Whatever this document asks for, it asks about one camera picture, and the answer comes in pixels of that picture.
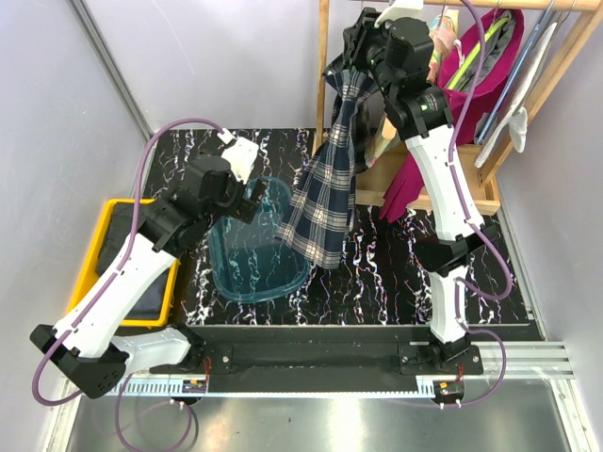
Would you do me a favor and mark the purple cable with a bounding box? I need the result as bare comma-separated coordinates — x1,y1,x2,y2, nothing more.
442,0,514,406
30,117,236,452

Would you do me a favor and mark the white garment on hanger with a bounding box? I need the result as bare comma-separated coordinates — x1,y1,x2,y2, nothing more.
474,22,558,168

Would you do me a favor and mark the plaid navy skirt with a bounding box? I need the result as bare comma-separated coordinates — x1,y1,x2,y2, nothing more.
276,56,378,269

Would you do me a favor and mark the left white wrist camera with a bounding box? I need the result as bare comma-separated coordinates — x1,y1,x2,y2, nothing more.
218,128,259,184

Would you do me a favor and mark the yellow plastic tray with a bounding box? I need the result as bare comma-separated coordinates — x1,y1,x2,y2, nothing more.
68,199,180,328

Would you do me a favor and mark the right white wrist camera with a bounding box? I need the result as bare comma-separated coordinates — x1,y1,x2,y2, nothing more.
375,0,424,26

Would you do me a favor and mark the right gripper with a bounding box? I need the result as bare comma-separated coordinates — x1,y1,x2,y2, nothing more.
340,7,399,98

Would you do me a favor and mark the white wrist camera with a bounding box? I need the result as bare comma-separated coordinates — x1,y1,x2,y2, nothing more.
218,128,259,184
375,0,424,26

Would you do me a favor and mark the floral pastel skirt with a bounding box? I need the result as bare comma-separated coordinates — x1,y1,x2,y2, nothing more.
361,8,453,141

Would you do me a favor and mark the magenta pleated skirt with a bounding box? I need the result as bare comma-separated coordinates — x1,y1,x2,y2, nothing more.
379,8,526,222

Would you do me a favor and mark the teal plastic bin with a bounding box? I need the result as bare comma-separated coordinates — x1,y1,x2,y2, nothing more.
207,177,310,304

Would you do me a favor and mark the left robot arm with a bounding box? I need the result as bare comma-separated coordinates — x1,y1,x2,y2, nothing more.
30,155,266,399

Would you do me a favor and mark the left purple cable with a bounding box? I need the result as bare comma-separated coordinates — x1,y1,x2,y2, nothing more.
30,117,236,452

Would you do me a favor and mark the neon yellow hanger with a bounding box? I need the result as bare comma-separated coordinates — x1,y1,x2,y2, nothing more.
446,16,510,90

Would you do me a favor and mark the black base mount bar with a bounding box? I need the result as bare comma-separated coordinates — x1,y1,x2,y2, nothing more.
194,325,484,398

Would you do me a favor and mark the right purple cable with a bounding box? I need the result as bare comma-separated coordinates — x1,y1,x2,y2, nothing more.
442,0,514,406

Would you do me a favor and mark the wooden clothes rack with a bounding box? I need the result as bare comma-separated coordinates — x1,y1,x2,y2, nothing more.
314,1,602,216

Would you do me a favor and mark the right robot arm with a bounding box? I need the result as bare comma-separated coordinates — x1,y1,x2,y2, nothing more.
343,8,495,375

